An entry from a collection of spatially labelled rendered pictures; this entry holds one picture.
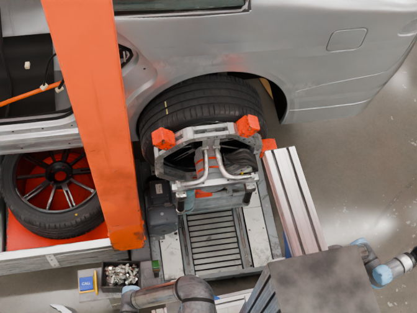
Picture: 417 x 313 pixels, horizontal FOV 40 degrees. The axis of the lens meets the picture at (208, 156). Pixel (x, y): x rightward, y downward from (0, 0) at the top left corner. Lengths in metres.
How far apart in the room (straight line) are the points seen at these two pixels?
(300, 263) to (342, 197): 2.42
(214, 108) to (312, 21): 0.60
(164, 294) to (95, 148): 0.60
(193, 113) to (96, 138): 0.82
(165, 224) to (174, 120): 0.79
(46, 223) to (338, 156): 2.01
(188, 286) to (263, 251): 1.56
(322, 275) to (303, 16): 1.27
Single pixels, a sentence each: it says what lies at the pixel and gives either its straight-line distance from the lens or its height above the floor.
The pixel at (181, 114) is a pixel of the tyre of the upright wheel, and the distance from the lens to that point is 2.67.
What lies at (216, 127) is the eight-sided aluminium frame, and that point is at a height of 1.12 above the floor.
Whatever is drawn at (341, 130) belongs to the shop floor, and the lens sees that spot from 4.14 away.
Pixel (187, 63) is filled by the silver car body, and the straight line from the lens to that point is 2.52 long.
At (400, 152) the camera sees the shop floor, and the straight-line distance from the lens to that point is 4.19.
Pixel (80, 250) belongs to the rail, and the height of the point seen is 0.37.
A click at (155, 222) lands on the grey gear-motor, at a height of 0.40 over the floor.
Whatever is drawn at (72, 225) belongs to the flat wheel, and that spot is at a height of 0.47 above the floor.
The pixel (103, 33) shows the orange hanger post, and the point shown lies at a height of 2.29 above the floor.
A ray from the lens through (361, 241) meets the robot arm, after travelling 2.54.
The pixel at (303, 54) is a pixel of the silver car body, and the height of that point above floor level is 1.39.
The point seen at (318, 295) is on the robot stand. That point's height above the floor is 2.03.
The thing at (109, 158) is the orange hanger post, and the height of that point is 1.60.
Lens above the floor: 3.44
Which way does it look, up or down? 63 degrees down
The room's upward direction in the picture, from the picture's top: 7 degrees clockwise
